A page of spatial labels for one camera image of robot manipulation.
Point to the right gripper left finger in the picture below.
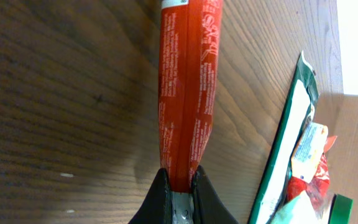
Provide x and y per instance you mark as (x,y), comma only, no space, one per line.
(157,205)

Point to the red snack stick packet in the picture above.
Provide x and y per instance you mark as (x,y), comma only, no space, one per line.
(187,78)

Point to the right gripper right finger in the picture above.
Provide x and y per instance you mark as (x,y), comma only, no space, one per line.
(208,208)

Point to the small orange juice box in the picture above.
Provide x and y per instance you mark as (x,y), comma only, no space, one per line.
(308,151)

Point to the green lid white jar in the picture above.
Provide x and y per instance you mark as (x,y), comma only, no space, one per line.
(341,209)

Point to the orange red snack pouch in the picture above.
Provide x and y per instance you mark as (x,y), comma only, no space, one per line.
(318,187)

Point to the pale green wipes packet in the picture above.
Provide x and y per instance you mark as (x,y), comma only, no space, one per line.
(298,211)

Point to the green snack packet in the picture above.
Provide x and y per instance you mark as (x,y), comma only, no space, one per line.
(301,100)

